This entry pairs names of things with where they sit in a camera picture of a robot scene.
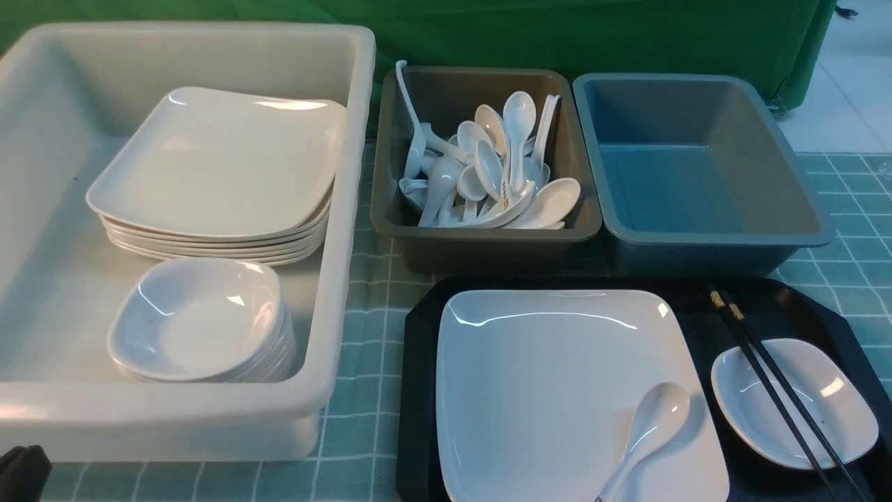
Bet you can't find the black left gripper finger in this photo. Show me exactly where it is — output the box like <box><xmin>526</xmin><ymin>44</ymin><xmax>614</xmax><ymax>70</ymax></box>
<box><xmin>1</xmin><ymin>445</ymin><xmax>53</xmax><ymax>501</ymax></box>

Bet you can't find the white square rice plate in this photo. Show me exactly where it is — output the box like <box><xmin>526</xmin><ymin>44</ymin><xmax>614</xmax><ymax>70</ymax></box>
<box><xmin>436</xmin><ymin>289</ymin><xmax>730</xmax><ymax>501</ymax></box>

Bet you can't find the white ceramic soup spoon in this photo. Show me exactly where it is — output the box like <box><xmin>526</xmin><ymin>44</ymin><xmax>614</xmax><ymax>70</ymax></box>
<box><xmin>595</xmin><ymin>381</ymin><xmax>691</xmax><ymax>501</ymax></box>

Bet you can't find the black chopstick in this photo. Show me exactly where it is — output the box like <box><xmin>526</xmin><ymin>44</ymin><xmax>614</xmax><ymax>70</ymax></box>
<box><xmin>719</xmin><ymin>290</ymin><xmax>867</xmax><ymax>502</ymax></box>
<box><xmin>709</xmin><ymin>291</ymin><xmax>840</xmax><ymax>502</ymax></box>

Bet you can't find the small white sauce dish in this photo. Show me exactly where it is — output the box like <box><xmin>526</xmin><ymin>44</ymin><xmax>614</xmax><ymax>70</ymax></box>
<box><xmin>711</xmin><ymin>339</ymin><xmax>879</xmax><ymax>470</ymax></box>

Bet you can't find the stack of small white bowls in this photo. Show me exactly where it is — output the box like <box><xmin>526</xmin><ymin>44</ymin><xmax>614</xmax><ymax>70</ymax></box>
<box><xmin>106</xmin><ymin>257</ymin><xmax>298</xmax><ymax>383</ymax></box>

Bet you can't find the stack of white square plates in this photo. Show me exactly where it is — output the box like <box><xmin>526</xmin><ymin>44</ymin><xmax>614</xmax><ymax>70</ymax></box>
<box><xmin>86</xmin><ymin>86</ymin><xmax>347</xmax><ymax>266</ymax></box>

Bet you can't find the large white plastic tub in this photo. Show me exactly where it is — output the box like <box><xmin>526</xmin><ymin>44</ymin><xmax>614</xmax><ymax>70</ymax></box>
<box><xmin>1</xmin><ymin>22</ymin><xmax>376</xmax><ymax>463</ymax></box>

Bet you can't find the pile of white spoons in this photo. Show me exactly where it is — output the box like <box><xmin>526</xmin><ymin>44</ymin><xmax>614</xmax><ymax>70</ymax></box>
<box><xmin>395</xmin><ymin>60</ymin><xmax>583</xmax><ymax>231</ymax></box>

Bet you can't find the grey-brown spoon bin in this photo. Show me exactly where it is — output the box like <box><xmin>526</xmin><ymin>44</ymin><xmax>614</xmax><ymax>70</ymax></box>
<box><xmin>370</xmin><ymin>66</ymin><xmax>603</xmax><ymax>274</ymax></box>

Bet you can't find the blue-grey plastic bin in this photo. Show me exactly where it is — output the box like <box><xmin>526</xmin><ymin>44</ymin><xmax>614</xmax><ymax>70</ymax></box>
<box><xmin>573</xmin><ymin>73</ymin><xmax>837</xmax><ymax>277</ymax></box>

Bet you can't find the black serving tray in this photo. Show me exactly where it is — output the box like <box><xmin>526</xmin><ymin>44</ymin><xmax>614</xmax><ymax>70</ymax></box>
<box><xmin>395</xmin><ymin>276</ymin><xmax>891</xmax><ymax>501</ymax></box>

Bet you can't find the teal checkered tablecloth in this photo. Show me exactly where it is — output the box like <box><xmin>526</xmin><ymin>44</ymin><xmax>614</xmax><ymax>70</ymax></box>
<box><xmin>0</xmin><ymin>139</ymin><xmax>892</xmax><ymax>502</ymax></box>

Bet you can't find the green cloth backdrop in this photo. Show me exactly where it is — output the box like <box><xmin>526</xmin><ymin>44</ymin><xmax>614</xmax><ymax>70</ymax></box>
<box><xmin>1</xmin><ymin>1</ymin><xmax>835</xmax><ymax>109</ymax></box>

